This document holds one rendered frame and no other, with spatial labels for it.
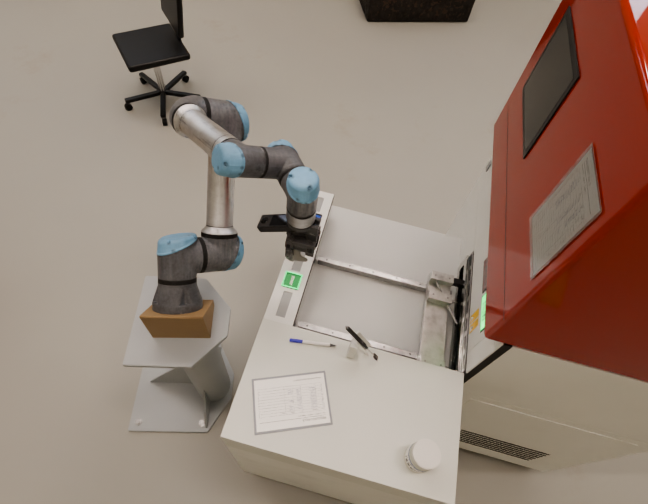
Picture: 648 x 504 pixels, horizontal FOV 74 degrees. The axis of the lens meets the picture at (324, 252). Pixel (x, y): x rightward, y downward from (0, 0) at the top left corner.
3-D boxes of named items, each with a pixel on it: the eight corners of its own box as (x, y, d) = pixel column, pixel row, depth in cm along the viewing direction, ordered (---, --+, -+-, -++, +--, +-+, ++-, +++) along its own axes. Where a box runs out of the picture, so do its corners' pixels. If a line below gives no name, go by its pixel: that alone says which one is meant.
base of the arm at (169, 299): (142, 312, 128) (141, 280, 126) (166, 299, 143) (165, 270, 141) (191, 316, 127) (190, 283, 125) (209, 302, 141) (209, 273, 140)
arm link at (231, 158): (156, 85, 122) (229, 139, 89) (194, 91, 128) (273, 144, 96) (153, 125, 127) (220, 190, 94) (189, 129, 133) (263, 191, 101)
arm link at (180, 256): (151, 275, 134) (150, 232, 132) (193, 270, 142) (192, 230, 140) (164, 282, 125) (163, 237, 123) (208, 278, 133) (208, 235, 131)
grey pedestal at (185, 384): (128, 431, 197) (48, 382, 128) (149, 340, 221) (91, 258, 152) (239, 433, 201) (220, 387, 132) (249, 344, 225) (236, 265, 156)
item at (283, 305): (330, 216, 172) (334, 193, 160) (291, 342, 142) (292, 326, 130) (308, 210, 172) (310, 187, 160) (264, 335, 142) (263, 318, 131)
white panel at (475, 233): (470, 202, 182) (514, 130, 149) (455, 389, 138) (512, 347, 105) (463, 201, 183) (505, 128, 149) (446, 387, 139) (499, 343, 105)
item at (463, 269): (461, 269, 161) (471, 255, 153) (452, 382, 137) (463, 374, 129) (457, 267, 161) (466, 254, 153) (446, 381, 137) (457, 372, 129)
